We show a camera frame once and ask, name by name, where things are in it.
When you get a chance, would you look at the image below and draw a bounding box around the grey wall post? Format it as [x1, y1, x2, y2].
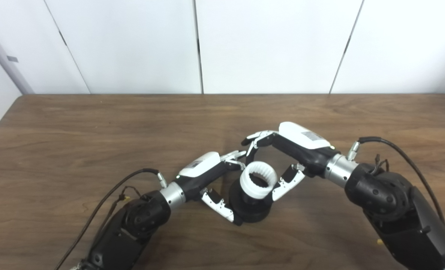
[0, 19, 34, 94]

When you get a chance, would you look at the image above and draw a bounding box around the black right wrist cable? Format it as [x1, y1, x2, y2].
[347, 136, 445, 225]

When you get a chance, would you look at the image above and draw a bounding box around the white toothed ring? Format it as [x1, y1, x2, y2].
[240, 161, 278, 199]

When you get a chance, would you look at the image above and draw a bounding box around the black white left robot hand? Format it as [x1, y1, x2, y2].
[175, 150, 247, 226]

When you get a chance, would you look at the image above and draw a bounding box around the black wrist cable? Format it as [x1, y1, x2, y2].
[347, 136, 445, 225]
[54, 168, 168, 270]

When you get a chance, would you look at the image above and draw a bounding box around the round black part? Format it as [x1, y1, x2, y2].
[228, 176, 275, 224]

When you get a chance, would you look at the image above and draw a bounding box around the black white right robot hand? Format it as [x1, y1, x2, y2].
[241, 121, 341, 202]

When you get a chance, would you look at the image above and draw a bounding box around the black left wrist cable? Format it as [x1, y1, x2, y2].
[54, 168, 168, 270]

